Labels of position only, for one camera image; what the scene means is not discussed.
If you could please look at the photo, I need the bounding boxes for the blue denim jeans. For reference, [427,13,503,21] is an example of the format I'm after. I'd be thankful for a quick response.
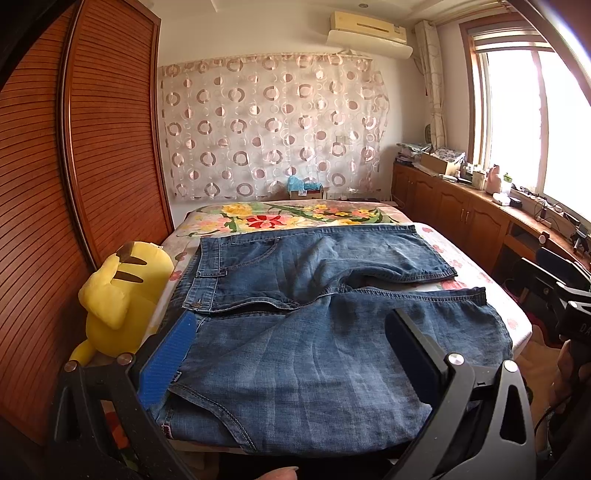
[149,224,515,455]

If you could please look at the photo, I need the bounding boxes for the yellow Pikachu plush toy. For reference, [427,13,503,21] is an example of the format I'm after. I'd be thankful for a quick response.
[69,241,174,366]

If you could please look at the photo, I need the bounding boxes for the wooden sideboard cabinet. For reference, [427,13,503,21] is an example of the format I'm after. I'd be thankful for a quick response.
[392,162,590,283]

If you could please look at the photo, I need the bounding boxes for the floral bed sheet mattress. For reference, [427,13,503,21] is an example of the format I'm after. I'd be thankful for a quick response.
[142,199,534,455]

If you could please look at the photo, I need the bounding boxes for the pink figurine on sill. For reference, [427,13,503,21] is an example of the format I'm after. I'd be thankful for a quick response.
[485,164,502,195]

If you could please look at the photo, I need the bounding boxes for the cardboard box on cabinet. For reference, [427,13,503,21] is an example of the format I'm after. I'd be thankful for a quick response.
[420,153,462,176]

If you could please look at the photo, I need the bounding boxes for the wooden louvered wardrobe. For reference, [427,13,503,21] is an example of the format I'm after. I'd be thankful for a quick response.
[1,1,173,444]

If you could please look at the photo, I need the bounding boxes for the blue item on box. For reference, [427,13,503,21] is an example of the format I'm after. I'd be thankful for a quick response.
[287,175,322,192]

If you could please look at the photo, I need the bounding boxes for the pink circle pattern curtain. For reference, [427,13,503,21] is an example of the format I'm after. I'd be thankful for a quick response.
[159,53,390,201]

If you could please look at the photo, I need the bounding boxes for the window with wooden frame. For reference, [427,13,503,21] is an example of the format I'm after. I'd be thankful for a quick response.
[460,14,590,220]

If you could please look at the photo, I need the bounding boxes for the white wall air conditioner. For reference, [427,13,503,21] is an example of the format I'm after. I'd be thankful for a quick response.
[327,11,413,60]

